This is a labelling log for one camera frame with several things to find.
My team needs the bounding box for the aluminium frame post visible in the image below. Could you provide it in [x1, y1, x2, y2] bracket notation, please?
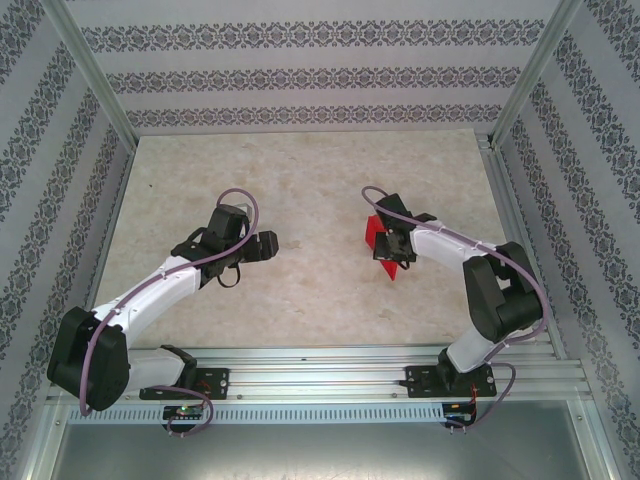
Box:
[489, 0, 586, 149]
[42, 0, 139, 149]

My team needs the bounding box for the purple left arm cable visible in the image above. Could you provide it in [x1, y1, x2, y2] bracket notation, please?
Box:
[78, 188, 260, 437]

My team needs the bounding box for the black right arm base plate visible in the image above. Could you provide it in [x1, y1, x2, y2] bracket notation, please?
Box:
[405, 364, 498, 400]

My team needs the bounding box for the slotted grey cable duct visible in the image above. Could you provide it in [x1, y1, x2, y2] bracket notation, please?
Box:
[67, 403, 446, 425]

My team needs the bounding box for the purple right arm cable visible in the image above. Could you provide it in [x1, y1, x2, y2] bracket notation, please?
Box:
[361, 185, 549, 434]

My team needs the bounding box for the circuit board with green light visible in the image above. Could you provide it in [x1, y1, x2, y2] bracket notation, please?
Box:
[163, 404, 206, 420]

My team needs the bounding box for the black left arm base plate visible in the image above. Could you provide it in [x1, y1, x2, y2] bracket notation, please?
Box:
[141, 367, 231, 401]

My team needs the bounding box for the steel sheet shelf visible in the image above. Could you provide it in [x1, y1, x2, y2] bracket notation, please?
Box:
[49, 422, 601, 480]

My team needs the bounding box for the aluminium mounting rail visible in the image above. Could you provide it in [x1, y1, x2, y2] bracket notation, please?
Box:
[47, 347, 594, 402]

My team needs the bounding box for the black left gripper cable loop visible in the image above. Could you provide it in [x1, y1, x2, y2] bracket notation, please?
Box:
[217, 264, 243, 289]

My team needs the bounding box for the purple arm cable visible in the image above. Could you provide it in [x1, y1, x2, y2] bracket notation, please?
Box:
[78, 188, 260, 437]
[361, 185, 549, 434]

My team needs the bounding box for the red paper sheet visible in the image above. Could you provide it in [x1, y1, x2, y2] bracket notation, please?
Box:
[363, 214, 401, 284]

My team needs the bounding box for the small circuit board with wires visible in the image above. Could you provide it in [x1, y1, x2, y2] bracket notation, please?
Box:
[444, 402, 476, 427]

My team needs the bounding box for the aluminium side rail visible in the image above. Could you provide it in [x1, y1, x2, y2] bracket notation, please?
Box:
[479, 132, 569, 361]
[67, 144, 139, 364]

